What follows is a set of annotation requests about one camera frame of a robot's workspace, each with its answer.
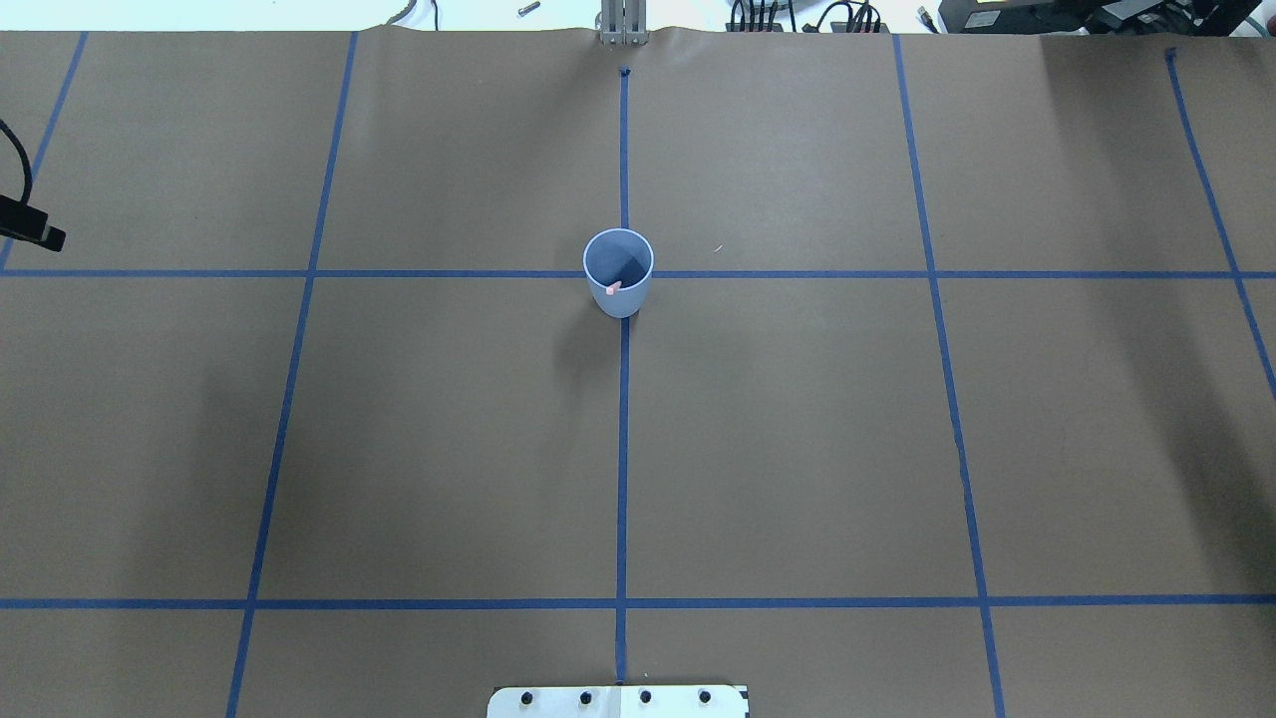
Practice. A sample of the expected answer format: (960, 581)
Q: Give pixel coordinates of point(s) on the brown paper table cover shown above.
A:
(952, 393)

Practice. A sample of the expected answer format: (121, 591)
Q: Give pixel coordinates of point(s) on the white pedestal column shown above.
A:
(660, 700)

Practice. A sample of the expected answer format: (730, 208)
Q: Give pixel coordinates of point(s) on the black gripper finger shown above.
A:
(20, 221)

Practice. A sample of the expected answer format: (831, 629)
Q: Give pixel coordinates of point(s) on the blue cup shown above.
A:
(619, 254)

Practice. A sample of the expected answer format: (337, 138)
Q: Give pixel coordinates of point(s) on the aluminium frame post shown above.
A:
(623, 23)

